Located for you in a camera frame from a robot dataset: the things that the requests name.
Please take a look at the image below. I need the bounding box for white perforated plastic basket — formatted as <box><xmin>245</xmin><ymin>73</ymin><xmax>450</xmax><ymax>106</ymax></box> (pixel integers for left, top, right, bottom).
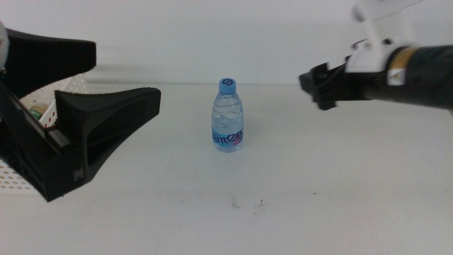
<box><xmin>0</xmin><ymin>73</ymin><xmax>89</xmax><ymax>192</ymax></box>

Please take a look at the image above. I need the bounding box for clear water bottle blue cap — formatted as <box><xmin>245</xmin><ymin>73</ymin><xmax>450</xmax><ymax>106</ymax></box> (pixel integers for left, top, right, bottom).
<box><xmin>211</xmin><ymin>77</ymin><xmax>245</xmax><ymax>154</ymax></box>

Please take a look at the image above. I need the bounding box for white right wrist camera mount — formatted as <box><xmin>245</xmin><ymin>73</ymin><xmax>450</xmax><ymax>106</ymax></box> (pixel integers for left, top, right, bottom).
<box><xmin>345</xmin><ymin>0</ymin><xmax>425</xmax><ymax>74</ymax></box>

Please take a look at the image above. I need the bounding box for yellow tea bottle green label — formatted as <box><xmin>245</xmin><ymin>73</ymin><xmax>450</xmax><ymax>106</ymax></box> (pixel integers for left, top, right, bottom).
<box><xmin>28</xmin><ymin>102</ymin><xmax>54</xmax><ymax>121</ymax></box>

